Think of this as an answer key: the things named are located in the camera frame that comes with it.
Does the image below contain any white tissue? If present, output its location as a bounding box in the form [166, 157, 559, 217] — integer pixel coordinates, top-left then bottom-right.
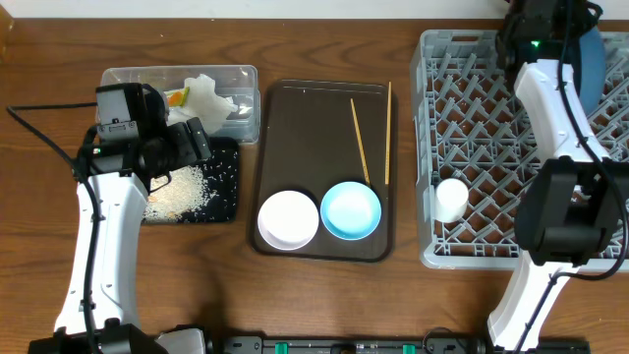
[167, 74, 238, 135]

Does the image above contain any yellow snack wrapper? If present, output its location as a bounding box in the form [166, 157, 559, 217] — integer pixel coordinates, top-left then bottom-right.
[164, 88, 190, 107]

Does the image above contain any pile of rice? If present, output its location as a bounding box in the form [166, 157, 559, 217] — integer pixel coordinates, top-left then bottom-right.
[143, 147, 238, 223]

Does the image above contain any pink white bowl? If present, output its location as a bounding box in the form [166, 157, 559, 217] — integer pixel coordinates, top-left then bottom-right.
[257, 190, 319, 251]

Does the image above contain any white cup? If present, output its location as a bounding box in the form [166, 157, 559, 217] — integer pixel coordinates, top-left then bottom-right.
[434, 178, 469, 223]

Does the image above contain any dark blue plate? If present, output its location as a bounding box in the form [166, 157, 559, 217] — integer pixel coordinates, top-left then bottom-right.
[571, 27, 605, 115]

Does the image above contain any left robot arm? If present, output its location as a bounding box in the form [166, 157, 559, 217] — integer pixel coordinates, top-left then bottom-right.
[29, 118, 210, 353]

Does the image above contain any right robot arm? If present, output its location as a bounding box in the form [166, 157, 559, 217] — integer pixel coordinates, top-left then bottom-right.
[487, 0, 628, 353]

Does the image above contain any black waste tray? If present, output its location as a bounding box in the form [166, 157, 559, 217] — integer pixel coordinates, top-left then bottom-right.
[140, 137, 241, 225]

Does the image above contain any grey dishwasher rack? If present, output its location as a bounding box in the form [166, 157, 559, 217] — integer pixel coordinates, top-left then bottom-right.
[410, 29, 629, 272]

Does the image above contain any clear plastic bin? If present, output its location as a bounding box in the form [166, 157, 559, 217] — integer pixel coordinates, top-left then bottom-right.
[100, 65, 260, 145]

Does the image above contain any brown serving tray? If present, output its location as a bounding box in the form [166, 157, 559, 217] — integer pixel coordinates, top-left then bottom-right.
[247, 80, 398, 263]

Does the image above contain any left wooden chopstick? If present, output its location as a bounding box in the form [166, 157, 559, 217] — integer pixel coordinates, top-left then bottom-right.
[350, 98, 371, 186]

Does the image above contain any wooden chopstick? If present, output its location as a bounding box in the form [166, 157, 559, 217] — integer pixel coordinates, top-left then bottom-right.
[350, 98, 371, 186]
[384, 81, 392, 186]

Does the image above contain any light blue bowl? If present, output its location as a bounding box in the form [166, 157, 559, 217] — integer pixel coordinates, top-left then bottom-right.
[320, 181, 382, 241]

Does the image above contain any right wooden chopstick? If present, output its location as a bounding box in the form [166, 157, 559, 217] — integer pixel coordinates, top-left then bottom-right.
[384, 81, 392, 186]

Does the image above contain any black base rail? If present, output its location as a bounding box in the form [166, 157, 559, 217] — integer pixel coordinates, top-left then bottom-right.
[156, 324, 591, 354]

